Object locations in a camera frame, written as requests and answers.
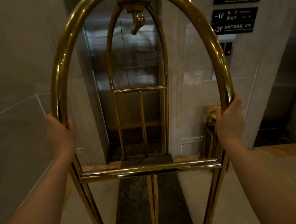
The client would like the person's right forearm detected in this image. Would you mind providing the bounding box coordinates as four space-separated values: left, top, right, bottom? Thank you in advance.
223 128 296 224

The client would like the person's left hand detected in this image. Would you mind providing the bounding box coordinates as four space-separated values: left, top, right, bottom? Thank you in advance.
42 110 80 163

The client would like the person's left forearm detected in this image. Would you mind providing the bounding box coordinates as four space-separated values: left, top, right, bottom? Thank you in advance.
0 154 85 224

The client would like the brass luggage cart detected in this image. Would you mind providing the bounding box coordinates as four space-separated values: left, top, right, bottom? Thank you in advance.
35 0 255 224

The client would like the gold ashtray bin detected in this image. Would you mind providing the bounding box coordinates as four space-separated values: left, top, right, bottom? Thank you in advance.
193 105 229 161

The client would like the person's right hand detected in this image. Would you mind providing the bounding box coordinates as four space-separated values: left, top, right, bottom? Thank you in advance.
211 92 249 147

